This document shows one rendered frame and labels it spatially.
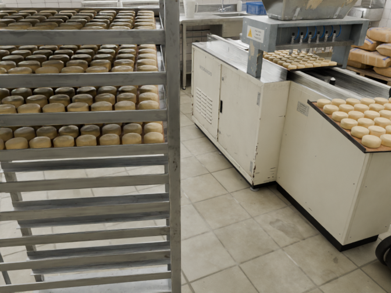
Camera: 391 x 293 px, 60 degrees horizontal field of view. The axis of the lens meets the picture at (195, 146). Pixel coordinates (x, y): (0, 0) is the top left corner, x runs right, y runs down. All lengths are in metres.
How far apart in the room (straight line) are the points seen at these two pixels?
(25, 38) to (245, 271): 1.58
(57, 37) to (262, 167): 1.86
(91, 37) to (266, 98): 1.56
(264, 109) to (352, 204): 0.76
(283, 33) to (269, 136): 0.65
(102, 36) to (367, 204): 1.65
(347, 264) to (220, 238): 0.72
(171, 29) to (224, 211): 1.75
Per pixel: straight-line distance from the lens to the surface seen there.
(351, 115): 1.26
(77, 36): 0.77
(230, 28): 4.84
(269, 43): 2.07
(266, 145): 2.33
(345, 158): 1.94
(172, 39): 0.73
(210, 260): 2.00
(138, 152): 0.85
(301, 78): 2.16
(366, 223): 2.15
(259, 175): 2.43
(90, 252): 1.65
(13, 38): 0.81
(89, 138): 0.91
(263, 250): 2.10
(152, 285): 1.70
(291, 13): 2.20
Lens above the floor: 1.45
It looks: 28 degrees down
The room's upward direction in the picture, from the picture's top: 1 degrees clockwise
